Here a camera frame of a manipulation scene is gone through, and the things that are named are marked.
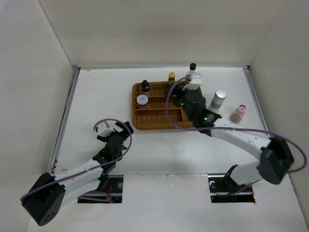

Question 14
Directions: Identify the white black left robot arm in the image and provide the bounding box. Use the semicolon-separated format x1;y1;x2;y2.
20;119;134;226

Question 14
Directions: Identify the silver-lid jar blue label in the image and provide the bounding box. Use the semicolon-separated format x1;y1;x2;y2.
209;89;227;112

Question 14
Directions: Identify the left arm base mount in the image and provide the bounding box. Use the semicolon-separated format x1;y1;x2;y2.
77;175;124;204

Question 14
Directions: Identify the red sauce bottle green label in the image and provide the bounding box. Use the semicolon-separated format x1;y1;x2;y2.
168;72;175;86

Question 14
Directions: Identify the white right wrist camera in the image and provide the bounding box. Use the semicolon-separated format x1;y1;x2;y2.
182;73;202;91

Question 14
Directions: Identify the pink-lid spice jar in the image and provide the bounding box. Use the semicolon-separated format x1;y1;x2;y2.
229;104;247;124

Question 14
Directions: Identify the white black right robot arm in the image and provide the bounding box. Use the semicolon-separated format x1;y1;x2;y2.
166;85;294;192

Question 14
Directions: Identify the brown wicker divided tray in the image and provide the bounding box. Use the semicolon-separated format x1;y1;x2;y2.
132;81;193;131

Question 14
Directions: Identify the small black-capped glass jar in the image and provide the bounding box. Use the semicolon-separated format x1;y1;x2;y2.
140;80;151;96

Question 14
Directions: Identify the white-lid spice jar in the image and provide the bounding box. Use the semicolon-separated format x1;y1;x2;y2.
136;94;149;109

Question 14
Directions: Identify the tall soy sauce bottle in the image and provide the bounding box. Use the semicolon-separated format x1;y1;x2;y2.
185;63;197;77

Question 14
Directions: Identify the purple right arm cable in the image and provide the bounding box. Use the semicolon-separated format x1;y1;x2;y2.
165;76;308;196

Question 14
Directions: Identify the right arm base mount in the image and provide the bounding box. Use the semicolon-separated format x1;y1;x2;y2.
208;175;255;203

